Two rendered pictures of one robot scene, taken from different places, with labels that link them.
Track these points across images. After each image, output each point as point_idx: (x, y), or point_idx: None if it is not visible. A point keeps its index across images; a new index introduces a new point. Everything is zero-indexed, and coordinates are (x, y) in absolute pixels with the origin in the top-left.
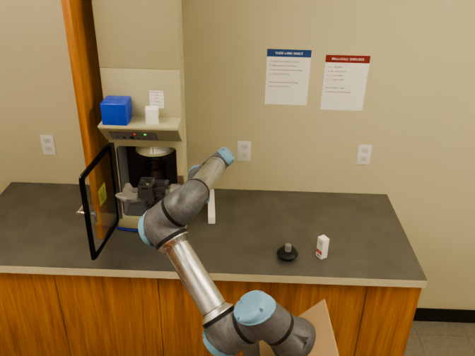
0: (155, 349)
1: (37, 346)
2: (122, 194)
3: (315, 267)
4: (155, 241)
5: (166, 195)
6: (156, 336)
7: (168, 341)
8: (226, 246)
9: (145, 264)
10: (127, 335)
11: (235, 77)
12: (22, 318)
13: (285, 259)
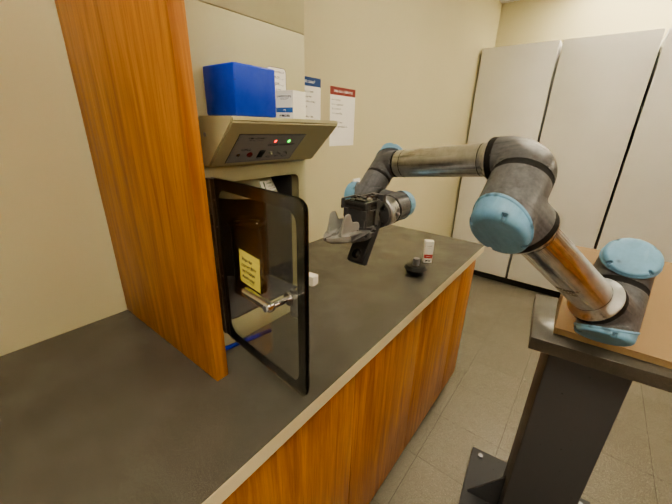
0: (343, 484)
1: None
2: (343, 230)
3: (440, 268)
4: (546, 228)
5: (389, 211)
6: (346, 463)
7: (355, 457)
8: (366, 291)
9: (343, 356)
10: (317, 499)
11: None
12: None
13: (421, 273)
